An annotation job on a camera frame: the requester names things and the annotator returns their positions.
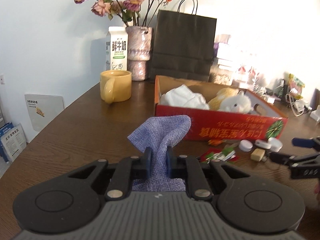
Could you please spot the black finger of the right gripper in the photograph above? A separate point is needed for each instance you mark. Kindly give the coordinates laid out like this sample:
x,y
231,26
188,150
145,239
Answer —
x,y
281,158

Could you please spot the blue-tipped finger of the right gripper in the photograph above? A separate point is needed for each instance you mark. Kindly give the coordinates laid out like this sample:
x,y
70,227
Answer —
x,y
307,143

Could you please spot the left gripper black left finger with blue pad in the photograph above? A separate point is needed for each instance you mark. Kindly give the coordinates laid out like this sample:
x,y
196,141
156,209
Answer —
x,y
122,174

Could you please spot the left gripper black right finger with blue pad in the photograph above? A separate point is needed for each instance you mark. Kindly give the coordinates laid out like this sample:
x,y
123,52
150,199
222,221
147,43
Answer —
x,y
189,169

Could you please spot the purple woven cloth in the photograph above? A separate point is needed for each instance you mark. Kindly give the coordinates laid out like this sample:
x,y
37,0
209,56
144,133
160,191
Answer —
x,y
158,133

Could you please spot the white cloth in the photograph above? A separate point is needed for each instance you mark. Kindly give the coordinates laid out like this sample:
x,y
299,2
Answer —
x,y
183,97

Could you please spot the white ribbed cap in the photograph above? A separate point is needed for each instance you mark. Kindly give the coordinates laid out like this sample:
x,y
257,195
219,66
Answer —
x,y
276,144

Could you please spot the white oval case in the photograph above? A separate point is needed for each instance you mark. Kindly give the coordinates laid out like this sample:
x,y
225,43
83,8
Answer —
x,y
262,144

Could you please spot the small wooden block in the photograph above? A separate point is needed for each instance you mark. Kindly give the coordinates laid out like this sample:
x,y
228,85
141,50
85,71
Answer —
x,y
257,155

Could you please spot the white round cap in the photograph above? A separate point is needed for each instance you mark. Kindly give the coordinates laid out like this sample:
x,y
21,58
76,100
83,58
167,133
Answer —
x,y
245,145

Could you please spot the orange dried leaf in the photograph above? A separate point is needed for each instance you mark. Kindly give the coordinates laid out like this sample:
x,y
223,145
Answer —
x,y
215,142

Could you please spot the red cardboard box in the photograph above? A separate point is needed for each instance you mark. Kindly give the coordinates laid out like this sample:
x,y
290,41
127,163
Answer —
x,y
207,124

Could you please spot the colourful snack bag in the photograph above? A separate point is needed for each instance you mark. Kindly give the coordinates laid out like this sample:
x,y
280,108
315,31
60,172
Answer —
x,y
295,87

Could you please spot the white plush toy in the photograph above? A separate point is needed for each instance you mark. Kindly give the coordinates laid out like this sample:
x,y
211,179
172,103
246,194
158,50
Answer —
x,y
240,103

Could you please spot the yellow knitted plush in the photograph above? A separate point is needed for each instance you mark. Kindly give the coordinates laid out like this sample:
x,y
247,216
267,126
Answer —
x,y
221,95

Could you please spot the yellow ceramic mug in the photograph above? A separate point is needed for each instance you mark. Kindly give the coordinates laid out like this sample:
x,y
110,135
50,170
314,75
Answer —
x,y
115,86

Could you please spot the red-labelled water bottles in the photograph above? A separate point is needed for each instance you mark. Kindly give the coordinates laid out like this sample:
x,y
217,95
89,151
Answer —
x,y
246,74

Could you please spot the clear jar of seeds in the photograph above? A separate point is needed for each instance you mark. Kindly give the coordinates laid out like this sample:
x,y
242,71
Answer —
x,y
220,76

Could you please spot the blue white booklet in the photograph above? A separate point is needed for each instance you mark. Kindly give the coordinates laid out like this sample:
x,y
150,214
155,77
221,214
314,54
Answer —
x,y
13,142

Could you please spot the black paper bag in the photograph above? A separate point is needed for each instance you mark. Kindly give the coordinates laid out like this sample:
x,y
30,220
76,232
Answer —
x,y
183,43

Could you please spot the white milk carton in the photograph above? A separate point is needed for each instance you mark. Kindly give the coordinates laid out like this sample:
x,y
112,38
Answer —
x,y
116,48

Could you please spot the purple tissue pack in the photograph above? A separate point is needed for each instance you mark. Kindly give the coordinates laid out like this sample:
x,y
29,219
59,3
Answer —
x,y
221,46

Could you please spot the pink speckled vase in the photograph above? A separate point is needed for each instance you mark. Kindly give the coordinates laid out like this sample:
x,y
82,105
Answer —
x,y
139,51

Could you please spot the dried pink rose bouquet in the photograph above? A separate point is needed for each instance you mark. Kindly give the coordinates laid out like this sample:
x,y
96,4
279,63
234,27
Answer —
x,y
138,12

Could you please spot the white charger with cable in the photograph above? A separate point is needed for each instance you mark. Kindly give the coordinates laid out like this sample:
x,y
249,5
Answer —
x,y
315,115

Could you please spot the white wall sign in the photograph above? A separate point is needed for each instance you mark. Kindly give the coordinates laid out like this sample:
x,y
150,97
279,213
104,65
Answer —
x,y
43,109

